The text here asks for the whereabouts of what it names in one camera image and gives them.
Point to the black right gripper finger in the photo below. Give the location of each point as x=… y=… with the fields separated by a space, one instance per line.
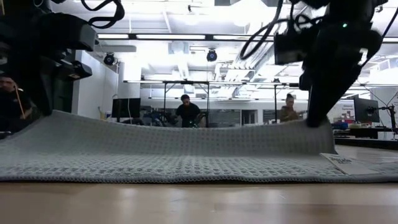
x=323 y=99

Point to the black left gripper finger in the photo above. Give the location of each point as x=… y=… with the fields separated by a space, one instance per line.
x=43 y=102

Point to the grey microfiber towel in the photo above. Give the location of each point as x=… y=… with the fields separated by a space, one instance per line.
x=186 y=149

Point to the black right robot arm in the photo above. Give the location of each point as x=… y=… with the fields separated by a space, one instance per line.
x=351 y=11

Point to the blue box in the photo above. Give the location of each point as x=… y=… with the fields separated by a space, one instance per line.
x=341 y=125

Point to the person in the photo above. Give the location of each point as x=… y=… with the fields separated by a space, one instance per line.
x=9 y=105
x=288 y=113
x=188 y=113

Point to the black computer monitor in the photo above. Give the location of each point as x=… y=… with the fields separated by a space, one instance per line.
x=366 y=109
x=126 y=108

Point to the black desk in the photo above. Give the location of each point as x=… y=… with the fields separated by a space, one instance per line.
x=367 y=132

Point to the yellow container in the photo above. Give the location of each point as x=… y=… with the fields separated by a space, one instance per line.
x=103 y=114

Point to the black round ceiling lamp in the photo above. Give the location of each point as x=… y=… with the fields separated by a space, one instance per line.
x=211 y=55
x=109 y=59

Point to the long ceiling light strip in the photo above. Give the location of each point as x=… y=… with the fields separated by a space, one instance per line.
x=171 y=36

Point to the white wall poster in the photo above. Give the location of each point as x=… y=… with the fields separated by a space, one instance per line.
x=345 y=110

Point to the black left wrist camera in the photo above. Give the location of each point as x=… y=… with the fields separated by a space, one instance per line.
x=68 y=32

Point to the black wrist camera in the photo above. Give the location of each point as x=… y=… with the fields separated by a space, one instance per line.
x=290 y=48
x=68 y=32

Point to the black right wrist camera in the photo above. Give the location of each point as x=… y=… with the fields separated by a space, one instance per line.
x=290 y=48

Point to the black workstation frame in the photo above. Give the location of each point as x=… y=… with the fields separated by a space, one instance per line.
x=207 y=102

